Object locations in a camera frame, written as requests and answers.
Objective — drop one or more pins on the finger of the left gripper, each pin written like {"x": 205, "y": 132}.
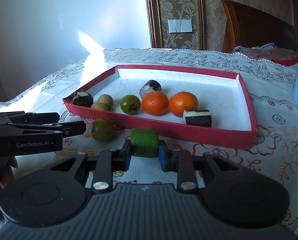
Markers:
{"x": 68, "y": 129}
{"x": 20, "y": 117}

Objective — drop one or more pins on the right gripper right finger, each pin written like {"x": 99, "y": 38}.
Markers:
{"x": 180, "y": 162}

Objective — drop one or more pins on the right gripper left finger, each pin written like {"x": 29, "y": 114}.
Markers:
{"x": 108, "y": 162}

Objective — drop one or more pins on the green tomato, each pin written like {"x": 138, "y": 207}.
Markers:
{"x": 130, "y": 104}
{"x": 102, "y": 130}

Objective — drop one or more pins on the dark sugarcane piece round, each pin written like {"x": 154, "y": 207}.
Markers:
{"x": 83, "y": 99}

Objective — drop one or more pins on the tan longan fruit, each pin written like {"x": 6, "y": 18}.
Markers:
{"x": 106, "y": 100}
{"x": 99, "y": 106}

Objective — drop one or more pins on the green cucumber chunk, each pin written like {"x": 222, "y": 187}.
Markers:
{"x": 144, "y": 143}

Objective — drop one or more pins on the dark sugarcane piece tall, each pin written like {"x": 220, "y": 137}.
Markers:
{"x": 201, "y": 118}

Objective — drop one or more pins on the orange mandarin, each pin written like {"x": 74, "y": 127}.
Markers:
{"x": 155, "y": 103}
{"x": 182, "y": 101}

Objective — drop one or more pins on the person left hand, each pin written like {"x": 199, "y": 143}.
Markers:
{"x": 6, "y": 173}

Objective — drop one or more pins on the red shallow cardboard tray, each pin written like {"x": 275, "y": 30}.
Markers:
{"x": 198, "y": 105}

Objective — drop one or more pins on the floral lace tablecloth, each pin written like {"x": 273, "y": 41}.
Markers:
{"x": 274, "y": 152}

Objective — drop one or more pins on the bedding pile on bed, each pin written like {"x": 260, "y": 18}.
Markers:
{"x": 270, "y": 52}

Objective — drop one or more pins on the wooden bed headboard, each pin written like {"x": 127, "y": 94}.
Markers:
{"x": 249, "y": 27}

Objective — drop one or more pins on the white wall switch panel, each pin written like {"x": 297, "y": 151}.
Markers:
{"x": 180, "y": 26}

